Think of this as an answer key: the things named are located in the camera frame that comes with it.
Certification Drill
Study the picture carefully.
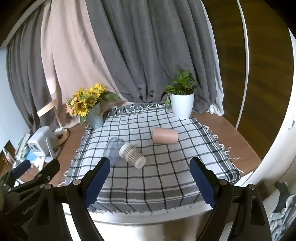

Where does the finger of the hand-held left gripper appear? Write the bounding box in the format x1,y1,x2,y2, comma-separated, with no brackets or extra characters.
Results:
7,159,61,198
0,159,31,187

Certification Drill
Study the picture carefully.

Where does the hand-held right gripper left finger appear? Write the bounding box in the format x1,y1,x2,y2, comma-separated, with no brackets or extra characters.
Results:
29,157,111,241

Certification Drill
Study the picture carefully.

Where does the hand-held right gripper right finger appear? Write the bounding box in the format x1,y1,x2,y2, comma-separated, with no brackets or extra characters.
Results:
189,157,272,241

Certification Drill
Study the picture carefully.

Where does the clear plastic cup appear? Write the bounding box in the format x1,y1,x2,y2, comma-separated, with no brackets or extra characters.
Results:
103,137,125,165

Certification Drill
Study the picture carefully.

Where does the brown patterned paper cup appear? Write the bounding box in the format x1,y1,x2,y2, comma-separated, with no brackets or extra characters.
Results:
119,143,147,169

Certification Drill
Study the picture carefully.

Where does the pink cup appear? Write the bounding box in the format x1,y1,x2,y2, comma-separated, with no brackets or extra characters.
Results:
152,127,179,144

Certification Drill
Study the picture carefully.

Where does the white box-shaped device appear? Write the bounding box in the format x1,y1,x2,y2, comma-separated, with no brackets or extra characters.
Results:
27,126,58,161

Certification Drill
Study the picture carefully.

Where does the black white checked cloth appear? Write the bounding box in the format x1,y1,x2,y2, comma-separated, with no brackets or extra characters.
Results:
58,101,242,214

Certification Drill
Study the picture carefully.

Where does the blue ribbed vase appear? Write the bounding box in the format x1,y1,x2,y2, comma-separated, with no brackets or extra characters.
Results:
86,102,105,130

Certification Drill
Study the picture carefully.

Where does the dark grey garment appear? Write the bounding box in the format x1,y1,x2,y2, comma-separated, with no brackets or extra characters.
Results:
274,181,290,210

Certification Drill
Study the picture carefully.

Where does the sunflower bouquet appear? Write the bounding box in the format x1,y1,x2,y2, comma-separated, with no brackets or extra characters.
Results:
66,83,121,124

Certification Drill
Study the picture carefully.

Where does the green plant in white pot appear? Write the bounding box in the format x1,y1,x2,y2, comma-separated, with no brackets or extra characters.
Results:
163,70,200,119

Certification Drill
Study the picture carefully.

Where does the light striped fabric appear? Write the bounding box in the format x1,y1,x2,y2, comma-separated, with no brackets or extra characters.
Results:
268,194,296,241

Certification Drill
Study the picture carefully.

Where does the white sheer curtain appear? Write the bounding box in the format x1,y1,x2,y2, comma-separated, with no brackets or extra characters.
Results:
205,17,225,116

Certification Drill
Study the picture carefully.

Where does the grey curtain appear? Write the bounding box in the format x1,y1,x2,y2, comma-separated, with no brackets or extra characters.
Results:
6,17,55,133
85,0,219,115

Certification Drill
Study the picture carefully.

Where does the beige curtain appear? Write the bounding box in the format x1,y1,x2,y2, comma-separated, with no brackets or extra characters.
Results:
40,0,137,129

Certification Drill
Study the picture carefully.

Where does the white curved rail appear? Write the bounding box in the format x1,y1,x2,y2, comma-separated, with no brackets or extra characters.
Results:
235,0,250,131

